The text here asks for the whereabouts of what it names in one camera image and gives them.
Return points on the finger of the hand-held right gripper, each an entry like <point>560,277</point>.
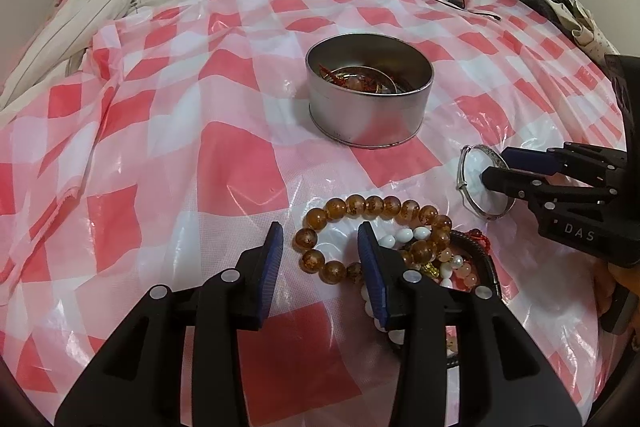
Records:
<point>510,184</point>
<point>530,159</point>

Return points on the thin silver bangle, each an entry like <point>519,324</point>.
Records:
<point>387,82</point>

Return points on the carved silver bangle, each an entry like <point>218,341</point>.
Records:
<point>487,153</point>

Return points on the round metal tin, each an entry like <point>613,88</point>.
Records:
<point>365,117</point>

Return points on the person's right hand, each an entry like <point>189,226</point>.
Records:
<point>605,289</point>

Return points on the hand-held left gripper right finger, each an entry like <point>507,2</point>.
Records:
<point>372,277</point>

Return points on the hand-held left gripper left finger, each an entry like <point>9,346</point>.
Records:
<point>270,277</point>

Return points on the red white checkered plastic tablecloth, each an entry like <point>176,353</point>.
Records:
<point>175,157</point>

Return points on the beige cloth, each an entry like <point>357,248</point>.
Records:
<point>595,34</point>

